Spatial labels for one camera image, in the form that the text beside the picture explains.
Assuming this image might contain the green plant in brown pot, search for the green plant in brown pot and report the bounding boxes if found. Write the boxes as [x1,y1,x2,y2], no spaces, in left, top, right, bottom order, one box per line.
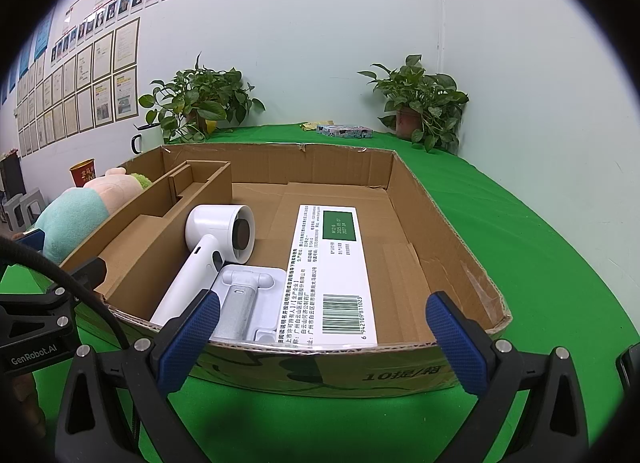
[357,54,470,154]

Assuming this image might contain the red paper cup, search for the red paper cup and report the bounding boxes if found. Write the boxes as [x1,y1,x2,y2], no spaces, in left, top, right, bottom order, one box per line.
[69,158,97,189]

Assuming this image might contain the black cable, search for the black cable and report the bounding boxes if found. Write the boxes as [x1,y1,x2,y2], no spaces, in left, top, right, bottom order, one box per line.
[0,234,146,463]

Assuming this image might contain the grey plastic stools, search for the grey plastic stools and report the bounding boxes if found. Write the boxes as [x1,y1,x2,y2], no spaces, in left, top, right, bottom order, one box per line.
[0,187,46,231]

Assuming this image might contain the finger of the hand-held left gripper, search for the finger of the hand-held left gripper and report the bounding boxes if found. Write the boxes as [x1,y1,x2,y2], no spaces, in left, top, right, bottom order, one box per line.
[60,257,108,301]
[14,227,47,258]

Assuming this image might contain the person's left hand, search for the person's left hand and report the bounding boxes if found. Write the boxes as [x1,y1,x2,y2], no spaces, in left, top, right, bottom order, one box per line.
[0,372,48,463]

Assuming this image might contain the pig plush toy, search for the pig plush toy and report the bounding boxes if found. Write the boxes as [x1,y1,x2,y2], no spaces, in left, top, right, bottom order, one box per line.
[15,166,152,264]

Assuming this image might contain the brown cardboard box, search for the brown cardboard box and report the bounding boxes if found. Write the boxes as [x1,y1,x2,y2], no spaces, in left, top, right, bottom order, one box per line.
[60,142,513,399]

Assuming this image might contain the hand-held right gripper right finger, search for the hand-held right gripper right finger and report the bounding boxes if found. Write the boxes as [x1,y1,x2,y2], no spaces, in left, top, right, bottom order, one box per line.
[425,291,596,463]

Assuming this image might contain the white medicine box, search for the white medicine box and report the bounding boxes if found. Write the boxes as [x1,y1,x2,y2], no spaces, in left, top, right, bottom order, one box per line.
[275,204,379,347]

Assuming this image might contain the white enamel mug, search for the white enamel mug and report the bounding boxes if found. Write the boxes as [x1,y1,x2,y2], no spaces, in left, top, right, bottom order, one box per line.
[131,124,163,154]

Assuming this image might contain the bushy potted green plant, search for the bushy potted green plant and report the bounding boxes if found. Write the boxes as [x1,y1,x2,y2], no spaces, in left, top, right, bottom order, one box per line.
[138,54,266,145]

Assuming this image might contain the patterned tissue pack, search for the patterned tissue pack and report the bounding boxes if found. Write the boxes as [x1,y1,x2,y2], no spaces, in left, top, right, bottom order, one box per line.
[316,124,374,139]

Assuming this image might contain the white folding phone stand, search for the white folding phone stand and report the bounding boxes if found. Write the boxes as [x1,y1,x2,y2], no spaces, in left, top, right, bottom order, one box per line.
[207,264,287,343]

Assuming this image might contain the row of blue wall posters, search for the row of blue wall posters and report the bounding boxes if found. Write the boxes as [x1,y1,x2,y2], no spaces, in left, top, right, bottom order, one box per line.
[0,8,56,104]

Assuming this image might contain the black oblong case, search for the black oblong case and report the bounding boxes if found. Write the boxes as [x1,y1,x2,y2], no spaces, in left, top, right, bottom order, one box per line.
[616,343,632,389]

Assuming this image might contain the wall of framed certificates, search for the wall of framed certificates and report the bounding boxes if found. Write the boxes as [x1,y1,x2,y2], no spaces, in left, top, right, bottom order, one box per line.
[12,17,141,158]

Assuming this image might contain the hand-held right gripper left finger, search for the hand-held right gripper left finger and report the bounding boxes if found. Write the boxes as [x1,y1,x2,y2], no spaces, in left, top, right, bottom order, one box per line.
[54,288,222,463]

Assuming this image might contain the white hair dryer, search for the white hair dryer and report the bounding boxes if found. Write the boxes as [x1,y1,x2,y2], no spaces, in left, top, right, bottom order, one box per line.
[149,204,257,328]

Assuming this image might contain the cardboard insert divider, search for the cardboard insert divider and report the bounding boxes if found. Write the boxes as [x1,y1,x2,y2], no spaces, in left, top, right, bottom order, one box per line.
[60,160,233,321]

